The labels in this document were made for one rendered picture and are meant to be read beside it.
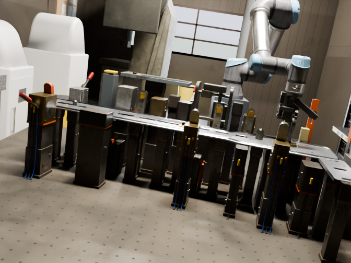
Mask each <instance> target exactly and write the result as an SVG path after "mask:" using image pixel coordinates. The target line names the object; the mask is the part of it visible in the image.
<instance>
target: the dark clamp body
mask: <svg viewBox="0 0 351 263"><path fill-rule="evenodd" d="M192 106H193V102H190V101H185V100H179V101H178V105H177V111H176V115H175V119H178V120H182V121H187V122H190V114H191V112H192ZM177 133H178V132H177V131H174V138H173V144H172V146H171V152H170V159H169V165H168V170H167V174H170V175H172V170H173V163H174V156H175V152H176V146H177V142H176V140H177Z"/></svg>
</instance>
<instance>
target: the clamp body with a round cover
mask: <svg viewBox="0 0 351 263"><path fill-rule="evenodd" d="M167 105H168V99H167V98H161V97H152V98H151V100H150V108H149V115H155V116H161V117H166V112H167ZM157 129H158V128H157V127H152V126H148V133H147V141H146V143H145V149H144V156H143V164H142V168H141V171H142V172H146V173H151V174H152V172H153V165H154V158H155V151H156V143H157V140H156V136H157Z"/></svg>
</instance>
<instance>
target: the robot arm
mask: <svg viewBox="0 0 351 263"><path fill-rule="evenodd" d="M299 11H300V5H299V2H298V1H297V0H256V1H255V2H254V4H253V5H252V7H251V9H250V20H251V22H252V32H253V52H254V54H252V55H251V57H250V60H249V62H247V59H245V58H230V59H228V60H227V63H226V66H225V67H226V68H225V74H224V79H223V84H222V86H226V87H227V90H226V93H223V94H225V95H230V90H231V87H234V92H233V97H232V98H233V99H239V100H242V99H243V89H242V84H243V81H247V82H253V83H258V84H266V83H268V82H269V80H270V79H271V77H272V74H273V75H280V76H286V77H288V79H287V84H286V89H285V90H286V92H282V91H281V94H280V100H279V104H278V107H277V112H276V116H277V118H278V119H282V120H284V121H285V122H287V123H288V125H289V130H288V134H287V138H286V141H287V142H289V141H290V140H291V138H292V135H293V132H294V129H295V125H296V120H297V118H298V113H299V108H301V109H302V110H303V111H304V112H305V113H307V114H308V117H309V118H310V119H313V120H316V119H317V118H318V117H319V116H318V115H317V112H316V111H314V110H312V109H310V108H309V107H308V106H307V105H306V104H304V103H303V102H302V101H301V100H300V99H299V98H297V97H300V98H302V93H304V89H305V85H306V80H307V75H308V71H309V67H310V58H309V57H306V56H299V55H294V56H293V57H292V59H285V58H278V57H273V56H274V54H275V52H276V50H277V47H278V45H279V43H280V41H281V38H282V36H283V34H284V32H285V30H287V29H289V27H290V25H291V24H292V25H293V24H296V23H297V21H298V17H299ZM268 23H269V24H270V25H269V26H268ZM291 97H292V99H290V98H291ZM294 103H295V104H296V105H295V104H294ZM297 106H299V107H297Z"/></svg>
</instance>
